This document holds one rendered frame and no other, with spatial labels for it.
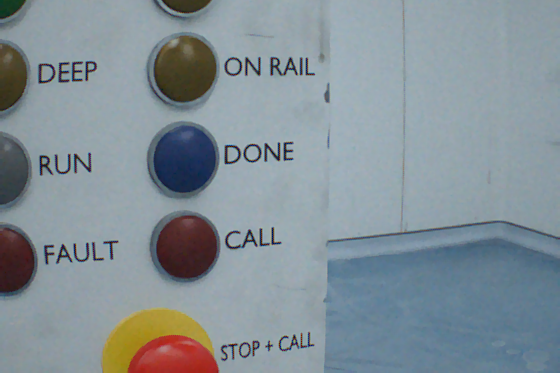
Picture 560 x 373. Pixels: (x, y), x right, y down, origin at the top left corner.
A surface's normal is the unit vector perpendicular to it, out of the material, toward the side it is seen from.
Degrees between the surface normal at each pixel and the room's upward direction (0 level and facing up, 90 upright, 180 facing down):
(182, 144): 87
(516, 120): 90
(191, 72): 93
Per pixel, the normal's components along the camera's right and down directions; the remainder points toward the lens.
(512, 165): -0.93, 0.04
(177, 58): 0.41, 0.08
